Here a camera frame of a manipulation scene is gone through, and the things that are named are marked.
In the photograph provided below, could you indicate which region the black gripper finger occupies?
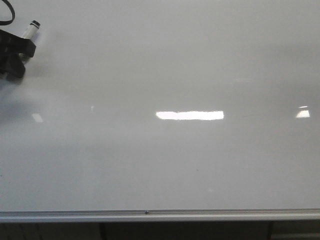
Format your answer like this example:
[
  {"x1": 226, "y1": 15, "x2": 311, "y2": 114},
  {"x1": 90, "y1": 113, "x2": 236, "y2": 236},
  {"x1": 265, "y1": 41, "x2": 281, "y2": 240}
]
[
  {"x1": 0, "y1": 30, "x2": 36, "y2": 58},
  {"x1": 0, "y1": 54, "x2": 26, "y2": 79}
]

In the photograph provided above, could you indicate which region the white black whiteboard marker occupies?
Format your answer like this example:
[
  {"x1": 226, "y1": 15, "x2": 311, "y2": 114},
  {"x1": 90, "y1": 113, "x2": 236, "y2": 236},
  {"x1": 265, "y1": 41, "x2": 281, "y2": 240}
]
[{"x1": 18, "y1": 20, "x2": 41, "y2": 61}]

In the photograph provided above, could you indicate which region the white whiteboard with aluminium frame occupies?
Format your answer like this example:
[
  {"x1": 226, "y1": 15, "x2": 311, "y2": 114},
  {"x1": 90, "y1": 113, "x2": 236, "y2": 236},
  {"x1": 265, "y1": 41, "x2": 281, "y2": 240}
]
[{"x1": 0, "y1": 0, "x2": 320, "y2": 223}]

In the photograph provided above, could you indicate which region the black cable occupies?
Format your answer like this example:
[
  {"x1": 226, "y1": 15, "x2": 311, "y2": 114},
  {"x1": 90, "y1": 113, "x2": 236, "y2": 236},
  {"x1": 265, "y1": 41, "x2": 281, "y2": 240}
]
[{"x1": 0, "y1": 0, "x2": 16, "y2": 26}]

